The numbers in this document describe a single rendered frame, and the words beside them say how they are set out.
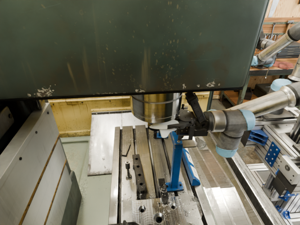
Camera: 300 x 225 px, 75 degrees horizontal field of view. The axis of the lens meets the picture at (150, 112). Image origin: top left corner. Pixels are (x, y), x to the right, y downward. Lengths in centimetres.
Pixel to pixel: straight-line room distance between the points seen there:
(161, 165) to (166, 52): 92
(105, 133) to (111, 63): 134
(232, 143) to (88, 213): 102
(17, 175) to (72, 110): 121
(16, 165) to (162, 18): 57
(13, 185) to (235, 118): 70
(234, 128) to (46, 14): 61
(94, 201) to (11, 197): 85
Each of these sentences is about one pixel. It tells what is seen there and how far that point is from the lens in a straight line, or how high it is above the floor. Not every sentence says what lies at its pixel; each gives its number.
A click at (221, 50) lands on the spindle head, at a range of 46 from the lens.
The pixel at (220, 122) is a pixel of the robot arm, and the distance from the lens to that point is 69.
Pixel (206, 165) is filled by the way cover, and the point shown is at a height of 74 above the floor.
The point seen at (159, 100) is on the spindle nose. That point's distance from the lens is 52.
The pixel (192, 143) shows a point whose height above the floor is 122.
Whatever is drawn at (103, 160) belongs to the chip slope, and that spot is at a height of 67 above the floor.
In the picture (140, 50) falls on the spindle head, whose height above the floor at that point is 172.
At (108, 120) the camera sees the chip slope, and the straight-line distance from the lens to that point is 179.
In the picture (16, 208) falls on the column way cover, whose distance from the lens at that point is 74.
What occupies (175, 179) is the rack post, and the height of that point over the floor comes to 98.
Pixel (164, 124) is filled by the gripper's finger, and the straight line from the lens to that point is 61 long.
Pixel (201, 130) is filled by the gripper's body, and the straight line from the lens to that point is 70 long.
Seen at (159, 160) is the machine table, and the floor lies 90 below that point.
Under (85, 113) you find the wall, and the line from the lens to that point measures 186.
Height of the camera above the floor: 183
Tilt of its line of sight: 33 degrees down
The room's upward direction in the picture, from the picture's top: straight up
